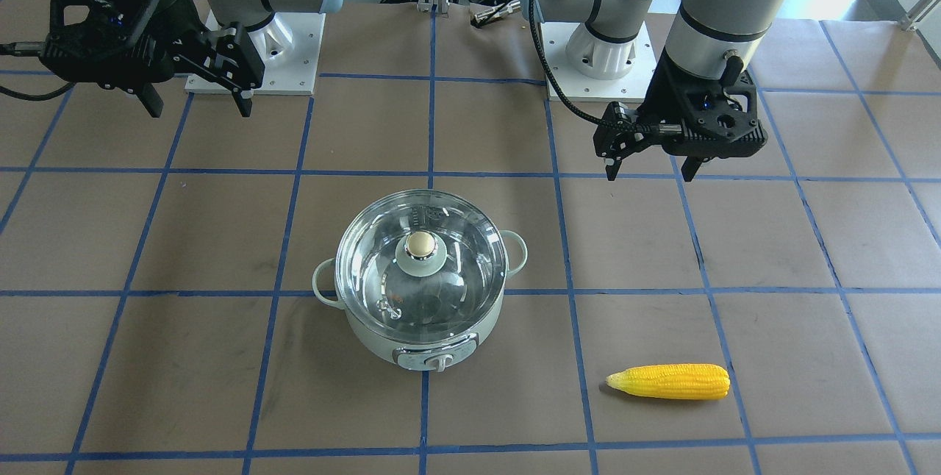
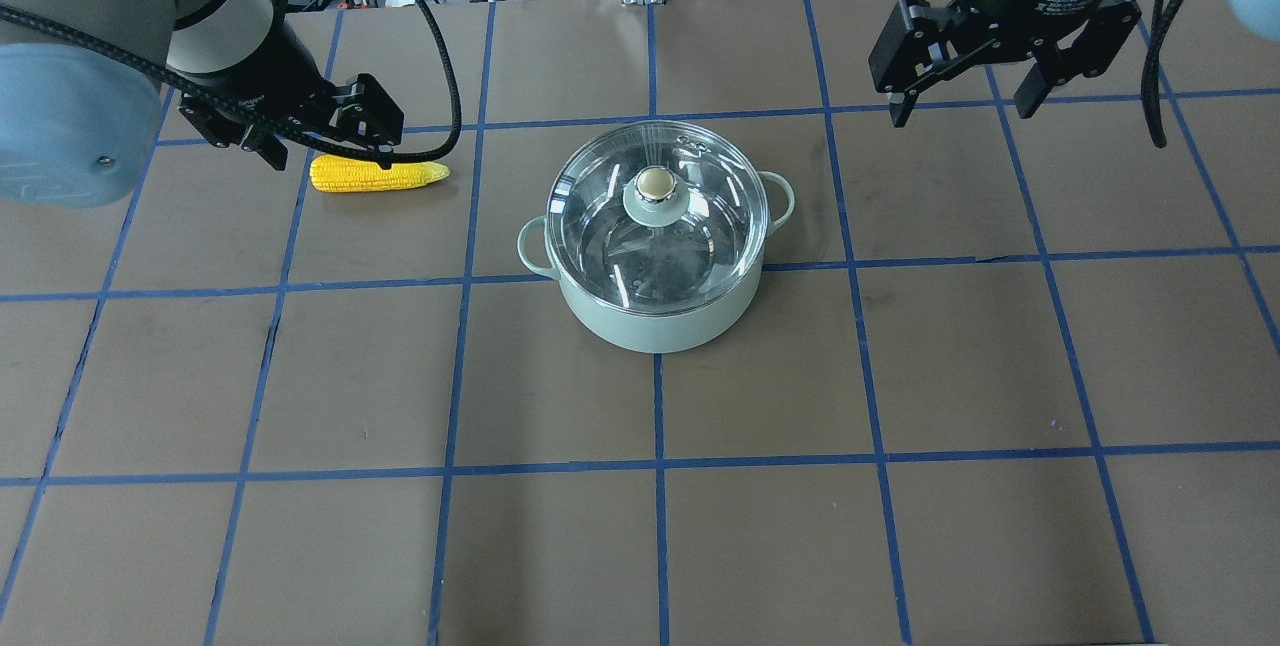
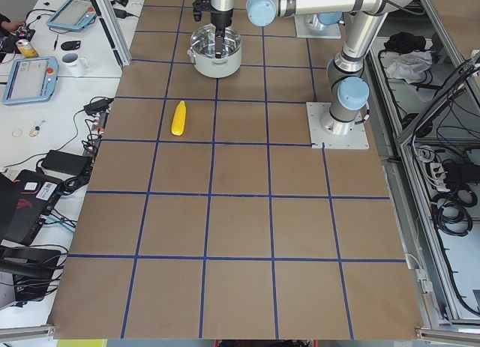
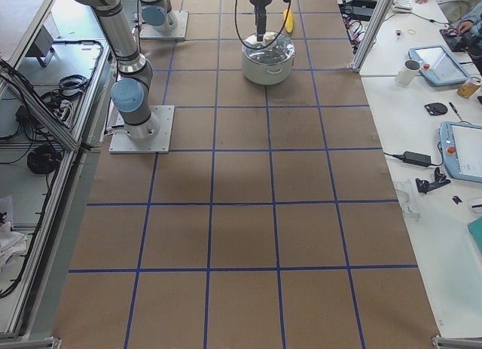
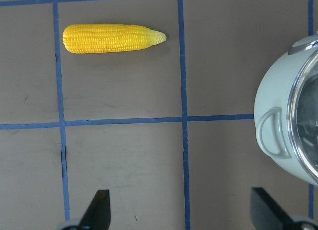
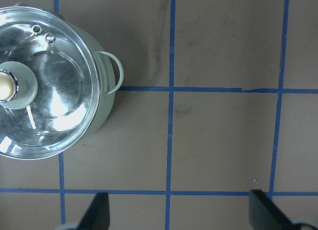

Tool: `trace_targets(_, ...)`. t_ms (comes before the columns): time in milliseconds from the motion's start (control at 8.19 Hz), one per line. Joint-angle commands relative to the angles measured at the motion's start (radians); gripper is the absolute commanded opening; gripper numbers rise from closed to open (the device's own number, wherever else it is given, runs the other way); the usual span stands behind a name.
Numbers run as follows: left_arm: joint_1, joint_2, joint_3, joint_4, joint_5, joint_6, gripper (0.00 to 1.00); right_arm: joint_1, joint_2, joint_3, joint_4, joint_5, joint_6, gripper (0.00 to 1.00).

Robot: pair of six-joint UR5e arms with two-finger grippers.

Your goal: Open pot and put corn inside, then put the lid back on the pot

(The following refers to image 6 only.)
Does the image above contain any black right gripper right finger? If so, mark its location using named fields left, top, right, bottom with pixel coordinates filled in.
left=248, top=190, right=301, bottom=230

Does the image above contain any glass pot lid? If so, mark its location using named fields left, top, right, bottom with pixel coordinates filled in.
left=0, top=6, right=100, bottom=160

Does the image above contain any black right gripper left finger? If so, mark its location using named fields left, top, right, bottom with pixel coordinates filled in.
left=79, top=193, right=110, bottom=230

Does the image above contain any pale green electric pot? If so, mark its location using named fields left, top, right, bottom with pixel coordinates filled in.
left=14, top=2, right=124, bottom=141

